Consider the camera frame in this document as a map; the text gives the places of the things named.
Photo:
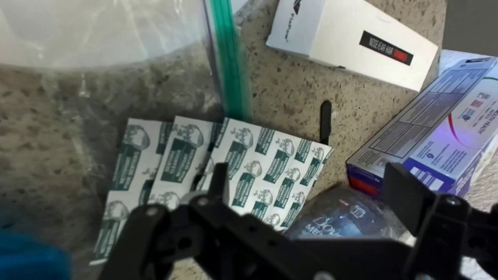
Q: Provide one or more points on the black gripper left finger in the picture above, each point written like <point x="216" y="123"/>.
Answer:
<point x="218" y="180"/>

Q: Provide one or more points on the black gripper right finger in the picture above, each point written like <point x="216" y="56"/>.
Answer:
<point x="420" y="207"/>

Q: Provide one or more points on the green white blister sheet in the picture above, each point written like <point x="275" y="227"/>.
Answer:
<point x="183" y="155"/>
<point x="274" y="171"/>
<point x="126" y="175"/>

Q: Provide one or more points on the white blue toothpaste box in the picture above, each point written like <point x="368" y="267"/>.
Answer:
<point x="440" y="133"/>

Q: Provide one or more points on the long white box red label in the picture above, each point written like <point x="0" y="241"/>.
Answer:
<point x="342" y="39"/>

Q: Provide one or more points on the clear plastic package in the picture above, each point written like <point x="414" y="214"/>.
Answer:
<point x="342" y="217"/>

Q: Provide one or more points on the small black stick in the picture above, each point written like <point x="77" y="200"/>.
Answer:
<point x="325" y="121"/>

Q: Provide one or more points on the white oval sink basin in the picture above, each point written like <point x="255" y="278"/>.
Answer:
<point x="93" y="31"/>

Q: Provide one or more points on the blue mouthwash bottle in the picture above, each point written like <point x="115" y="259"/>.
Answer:
<point x="25" y="256"/>

